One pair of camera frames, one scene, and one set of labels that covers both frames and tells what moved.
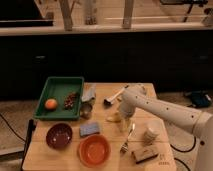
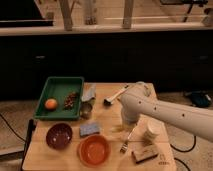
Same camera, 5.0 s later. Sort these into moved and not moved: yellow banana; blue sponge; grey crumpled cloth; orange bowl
Moved: yellow banana
Not moved: orange bowl; blue sponge; grey crumpled cloth
